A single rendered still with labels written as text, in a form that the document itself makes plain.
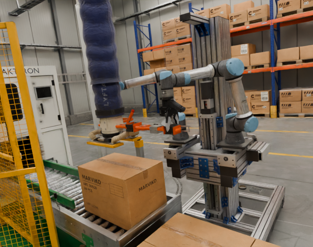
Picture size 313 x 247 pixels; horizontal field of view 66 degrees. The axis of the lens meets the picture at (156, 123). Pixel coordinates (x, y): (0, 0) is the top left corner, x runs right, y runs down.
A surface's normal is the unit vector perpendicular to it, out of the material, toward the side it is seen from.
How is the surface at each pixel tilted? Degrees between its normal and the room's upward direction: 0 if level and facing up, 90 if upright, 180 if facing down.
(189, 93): 92
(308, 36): 90
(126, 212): 90
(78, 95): 90
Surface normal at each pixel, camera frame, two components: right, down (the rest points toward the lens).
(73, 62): 0.79, 0.02
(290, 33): -0.59, 0.20
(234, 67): 0.34, 0.00
